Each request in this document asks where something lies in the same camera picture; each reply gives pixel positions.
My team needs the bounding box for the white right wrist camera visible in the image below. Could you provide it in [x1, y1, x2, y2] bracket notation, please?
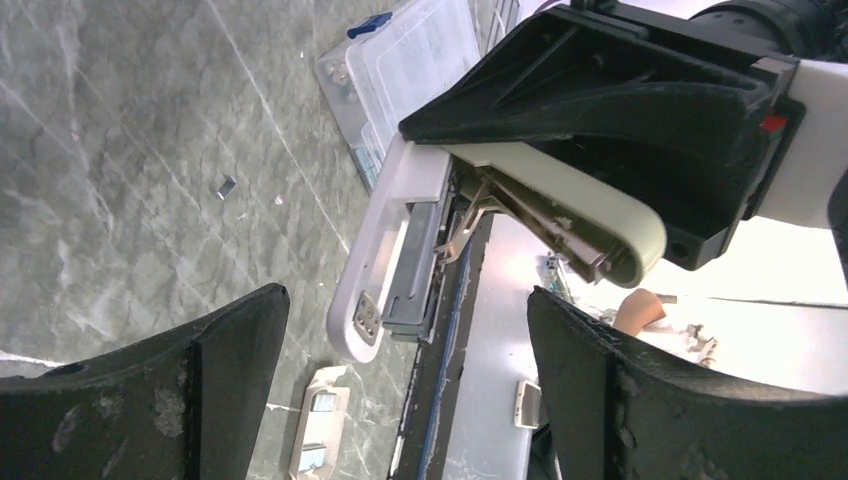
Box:
[758, 60, 847, 228]

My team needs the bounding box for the white staple box tray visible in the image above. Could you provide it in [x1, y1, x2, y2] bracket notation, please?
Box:
[288, 365, 350, 480]

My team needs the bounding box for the small metal staple strip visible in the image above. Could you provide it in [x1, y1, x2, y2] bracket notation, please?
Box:
[216, 176, 238, 200]

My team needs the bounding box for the white object outside table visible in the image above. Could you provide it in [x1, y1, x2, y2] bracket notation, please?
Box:
[513, 380, 541, 430]

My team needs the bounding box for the clear plastic screw organizer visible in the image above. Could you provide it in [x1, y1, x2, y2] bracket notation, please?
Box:
[314, 0, 480, 190]

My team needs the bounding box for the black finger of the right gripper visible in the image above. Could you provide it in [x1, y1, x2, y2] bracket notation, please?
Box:
[399, 3, 805, 271]

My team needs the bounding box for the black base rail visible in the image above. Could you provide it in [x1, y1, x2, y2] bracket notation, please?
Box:
[386, 215, 493, 479]

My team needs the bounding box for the pale green white stapler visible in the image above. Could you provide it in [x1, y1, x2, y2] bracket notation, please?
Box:
[326, 136, 667, 363]

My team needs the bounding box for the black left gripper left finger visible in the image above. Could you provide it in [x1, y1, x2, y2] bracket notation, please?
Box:
[1, 284, 290, 479]

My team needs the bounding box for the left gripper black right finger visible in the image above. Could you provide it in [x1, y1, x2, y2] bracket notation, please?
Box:
[527, 287, 847, 479]

